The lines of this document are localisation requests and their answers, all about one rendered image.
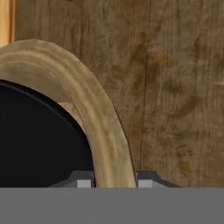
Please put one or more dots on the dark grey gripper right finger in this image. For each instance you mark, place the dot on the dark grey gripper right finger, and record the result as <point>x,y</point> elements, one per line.
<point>147,178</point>

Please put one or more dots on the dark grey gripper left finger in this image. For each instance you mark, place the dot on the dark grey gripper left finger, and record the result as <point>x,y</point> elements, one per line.
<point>79,179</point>

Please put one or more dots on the black bowl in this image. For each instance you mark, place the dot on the black bowl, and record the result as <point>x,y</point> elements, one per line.
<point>35,140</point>

